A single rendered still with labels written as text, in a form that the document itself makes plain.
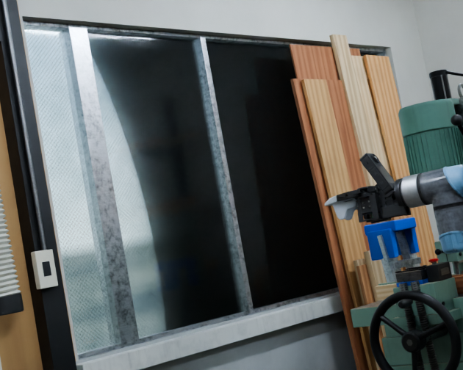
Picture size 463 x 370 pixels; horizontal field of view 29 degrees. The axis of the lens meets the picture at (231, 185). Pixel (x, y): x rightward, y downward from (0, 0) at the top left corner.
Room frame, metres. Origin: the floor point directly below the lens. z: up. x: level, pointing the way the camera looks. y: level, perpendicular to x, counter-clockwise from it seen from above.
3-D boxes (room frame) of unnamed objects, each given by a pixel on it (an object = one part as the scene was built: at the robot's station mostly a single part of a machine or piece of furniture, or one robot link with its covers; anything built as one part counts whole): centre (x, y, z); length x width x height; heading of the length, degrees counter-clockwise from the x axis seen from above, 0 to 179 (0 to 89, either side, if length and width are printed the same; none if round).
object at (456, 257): (2.86, -0.67, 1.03); 0.14 x 0.07 x 0.09; 140
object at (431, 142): (2.85, -0.65, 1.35); 0.18 x 0.18 x 0.31
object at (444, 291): (2.71, -0.52, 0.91); 0.15 x 0.14 x 0.09; 50
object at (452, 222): (2.05, -0.49, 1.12); 0.11 x 0.08 x 0.11; 148
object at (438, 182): (2.04, -0.48, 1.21); 0.11 x 0.08 x 0.09; 57
